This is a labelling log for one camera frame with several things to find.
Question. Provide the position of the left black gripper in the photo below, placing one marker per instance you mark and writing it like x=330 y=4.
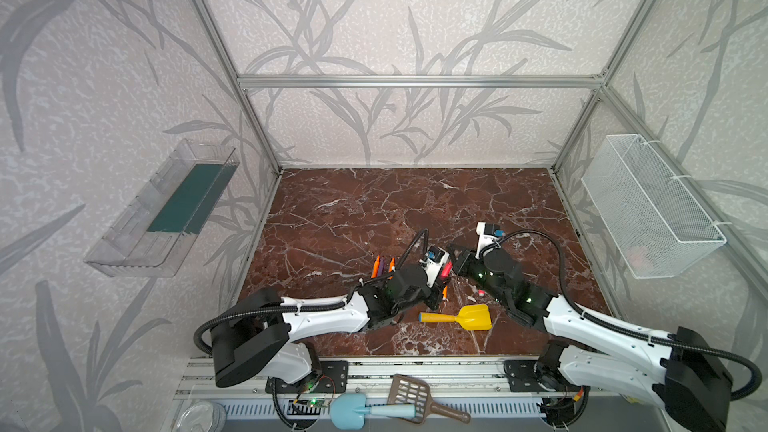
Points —
x=433 y=293

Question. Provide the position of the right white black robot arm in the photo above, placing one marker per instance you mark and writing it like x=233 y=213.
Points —
x=678 y=372

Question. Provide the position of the white wire mesh basket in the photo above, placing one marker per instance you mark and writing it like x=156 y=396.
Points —
x=658 y=226

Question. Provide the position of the yellow toy shovel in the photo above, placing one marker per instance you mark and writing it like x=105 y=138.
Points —
x=471 y=318

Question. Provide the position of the brown slotted scoop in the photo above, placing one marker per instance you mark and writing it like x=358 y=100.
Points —
x=406 y=390

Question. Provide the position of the light blue toy shovel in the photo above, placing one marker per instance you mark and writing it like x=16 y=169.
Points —
x=350 y=410

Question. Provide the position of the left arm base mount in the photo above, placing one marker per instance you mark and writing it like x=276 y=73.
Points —
x=331 y=379

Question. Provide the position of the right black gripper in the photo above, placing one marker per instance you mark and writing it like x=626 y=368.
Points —
x=465 y=262

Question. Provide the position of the clear round lid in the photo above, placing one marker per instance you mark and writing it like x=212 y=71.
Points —
x=202 y=416

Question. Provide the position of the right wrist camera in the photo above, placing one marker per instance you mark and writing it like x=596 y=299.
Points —
x=488 y=235

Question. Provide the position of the clear plastic wall tray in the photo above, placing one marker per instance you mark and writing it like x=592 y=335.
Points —
x=152 y=237

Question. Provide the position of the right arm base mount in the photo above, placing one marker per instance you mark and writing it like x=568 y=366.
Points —
x=528 y=375

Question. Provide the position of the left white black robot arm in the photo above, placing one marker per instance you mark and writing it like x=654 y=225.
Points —
x=267 y=334

